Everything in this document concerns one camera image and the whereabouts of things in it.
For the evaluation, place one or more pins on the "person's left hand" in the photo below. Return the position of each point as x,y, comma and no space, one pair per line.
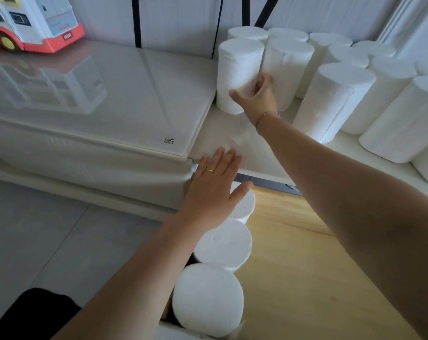
210,201

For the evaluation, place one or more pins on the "person's right hand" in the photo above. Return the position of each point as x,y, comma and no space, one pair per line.
261,106

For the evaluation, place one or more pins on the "group of white paper rolls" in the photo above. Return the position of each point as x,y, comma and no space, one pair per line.
334,95

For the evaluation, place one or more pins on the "white drawer with wooden inside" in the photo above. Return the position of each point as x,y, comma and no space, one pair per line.
288,279

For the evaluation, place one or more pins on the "person's right forearm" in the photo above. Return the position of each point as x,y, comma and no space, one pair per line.
359,215

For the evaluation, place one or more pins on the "person's left forearm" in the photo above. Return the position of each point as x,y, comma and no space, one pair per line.
129,297

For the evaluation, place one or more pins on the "white cabinet top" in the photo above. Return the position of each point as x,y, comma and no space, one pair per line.
235,138

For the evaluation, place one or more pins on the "white glass-topped cabinet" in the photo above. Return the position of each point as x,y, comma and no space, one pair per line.
111,102

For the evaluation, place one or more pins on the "white and orange toy bus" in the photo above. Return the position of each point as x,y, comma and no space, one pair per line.
40,17

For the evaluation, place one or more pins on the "black metal stand frame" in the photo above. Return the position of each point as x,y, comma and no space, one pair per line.
136,21

